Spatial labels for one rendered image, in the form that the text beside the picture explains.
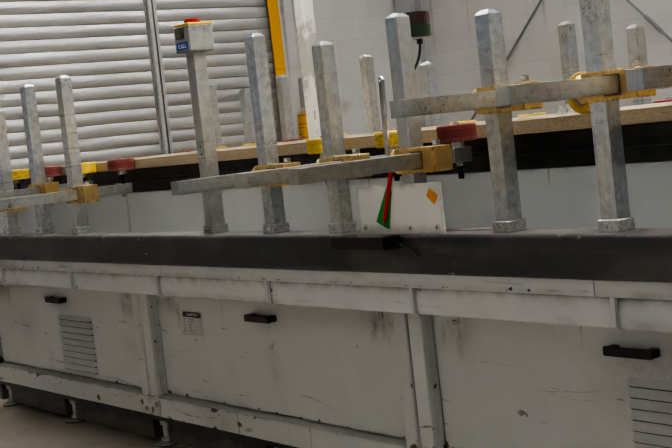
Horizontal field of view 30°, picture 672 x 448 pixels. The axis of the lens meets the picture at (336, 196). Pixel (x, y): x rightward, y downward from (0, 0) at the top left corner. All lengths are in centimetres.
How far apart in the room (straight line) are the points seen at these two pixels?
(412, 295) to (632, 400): 48
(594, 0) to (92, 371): 269
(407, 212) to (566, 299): 40
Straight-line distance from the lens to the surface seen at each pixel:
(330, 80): 269
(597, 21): 214
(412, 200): 249
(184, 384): 387
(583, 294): 224
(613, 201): 215
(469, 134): 251
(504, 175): 231
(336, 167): 232
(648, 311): 217
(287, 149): 314
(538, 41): 1194
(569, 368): 262
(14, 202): 363
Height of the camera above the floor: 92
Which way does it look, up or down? 3 degrees down
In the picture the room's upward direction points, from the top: 6 degrees counter-clockwise
